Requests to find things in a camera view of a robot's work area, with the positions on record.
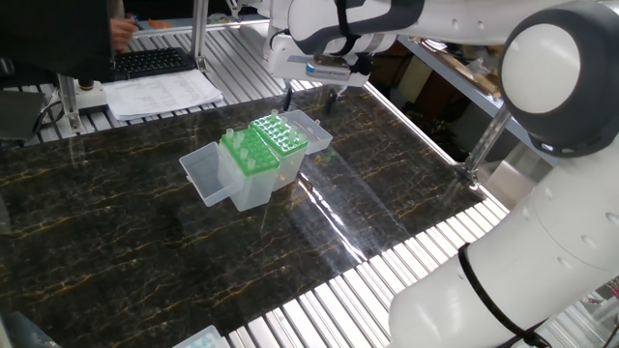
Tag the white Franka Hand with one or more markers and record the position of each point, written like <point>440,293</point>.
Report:
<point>278,60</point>

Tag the clear tip box green rack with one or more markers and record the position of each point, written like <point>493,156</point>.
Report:
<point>254,193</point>
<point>287,171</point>

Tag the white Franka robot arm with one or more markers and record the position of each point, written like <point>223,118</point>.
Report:
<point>539,67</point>

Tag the bare person hand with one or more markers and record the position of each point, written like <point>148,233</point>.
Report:
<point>123,34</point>

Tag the beige cardboard panel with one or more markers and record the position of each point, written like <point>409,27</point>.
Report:
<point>413,82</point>

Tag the white paper stack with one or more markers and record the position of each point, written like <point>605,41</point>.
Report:
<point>155,94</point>

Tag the black keyboard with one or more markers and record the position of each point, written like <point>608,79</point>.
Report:
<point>150,62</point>

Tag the small orange object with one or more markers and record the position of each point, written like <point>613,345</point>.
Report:
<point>159,23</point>

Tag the wooden strips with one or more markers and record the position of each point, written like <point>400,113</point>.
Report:
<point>479,82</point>

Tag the diagonal aluminium strut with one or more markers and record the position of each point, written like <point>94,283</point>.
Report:
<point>488,140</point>

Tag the white stand base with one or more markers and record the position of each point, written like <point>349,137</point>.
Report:
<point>94,99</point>

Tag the black marble pattern board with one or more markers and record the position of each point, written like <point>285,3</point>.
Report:
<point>145,270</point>

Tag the clear tip box blue rack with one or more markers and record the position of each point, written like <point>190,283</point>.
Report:
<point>200,340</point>

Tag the black computer monitor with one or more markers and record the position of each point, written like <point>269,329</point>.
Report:
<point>48,38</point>

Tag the black flat box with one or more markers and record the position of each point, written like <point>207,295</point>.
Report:
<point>19,116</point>

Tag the grey rounded object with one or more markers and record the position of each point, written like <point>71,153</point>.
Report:
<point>24,336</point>

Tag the grey metal shelf rail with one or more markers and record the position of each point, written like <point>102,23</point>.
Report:
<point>428,65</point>

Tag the tall aluminium frame post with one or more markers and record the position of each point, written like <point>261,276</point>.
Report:
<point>199,29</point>

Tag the short aluminium frame post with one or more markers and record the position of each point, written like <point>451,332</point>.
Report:
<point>68,101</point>

